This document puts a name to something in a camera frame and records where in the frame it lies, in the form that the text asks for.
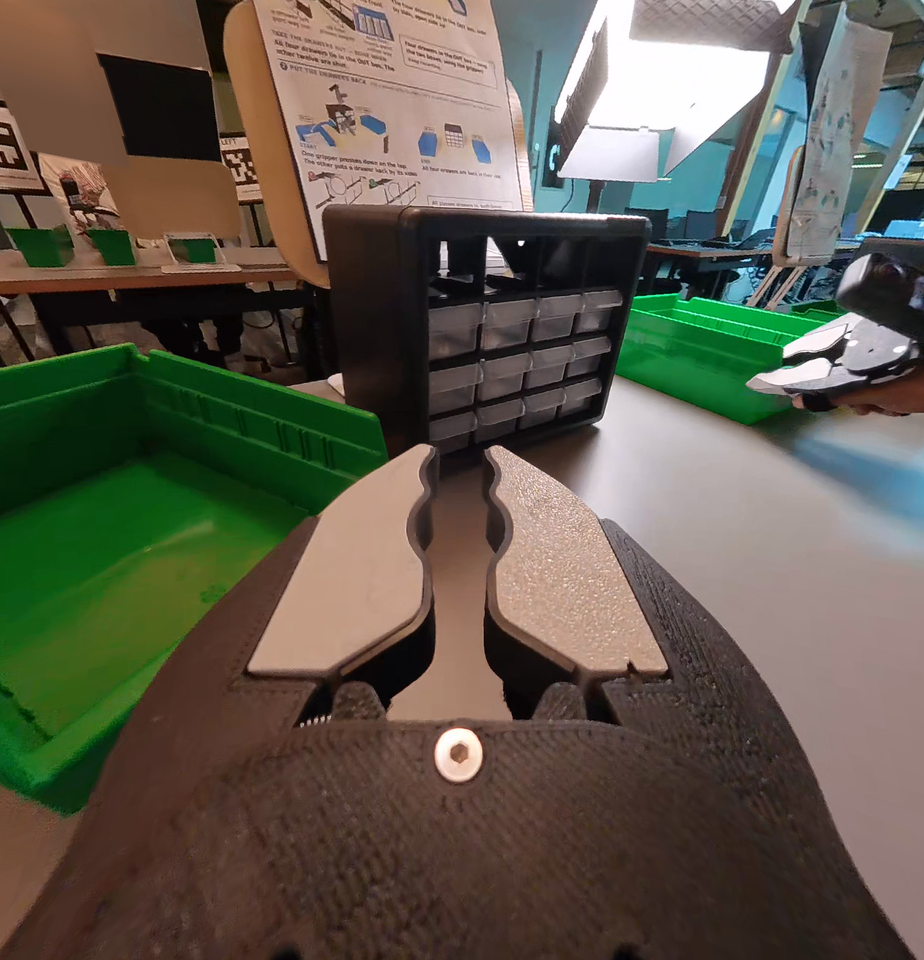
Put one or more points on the small green bin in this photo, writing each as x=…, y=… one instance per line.
x=193, y=249
x=42, y=246
x=113, y=246

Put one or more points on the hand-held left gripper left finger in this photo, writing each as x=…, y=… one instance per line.
x=349, y=585

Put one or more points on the black white marker sign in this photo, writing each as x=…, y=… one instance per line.
x=243, y=169
x=4, y=146

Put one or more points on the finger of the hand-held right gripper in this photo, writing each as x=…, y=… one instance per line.
x=818, y=341
x=795, y=379

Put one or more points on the printed instruction poster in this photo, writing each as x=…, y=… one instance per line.
x=402, y=112

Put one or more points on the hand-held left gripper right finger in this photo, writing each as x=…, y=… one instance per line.
x=574, y=585

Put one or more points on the wooden table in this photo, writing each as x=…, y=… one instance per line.
x=94, y=276

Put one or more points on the green plastic bin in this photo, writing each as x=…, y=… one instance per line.
x=132, y=540
x=694, y=352

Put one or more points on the white softbox light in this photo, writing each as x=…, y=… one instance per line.
x=642, y=97

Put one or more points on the wooden poster board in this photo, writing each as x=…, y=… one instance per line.
x=259, y=112

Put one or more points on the white pad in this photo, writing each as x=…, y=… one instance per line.
x=337, y=386

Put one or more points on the hanging paper sheet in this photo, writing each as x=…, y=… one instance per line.
x=836, y=142

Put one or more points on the black drawer cabinet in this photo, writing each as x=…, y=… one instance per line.
x=372, y=300

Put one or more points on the person's right hand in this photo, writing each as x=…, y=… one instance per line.
x=908, y=397

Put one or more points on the background office desk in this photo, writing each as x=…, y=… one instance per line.
x=701, y=251

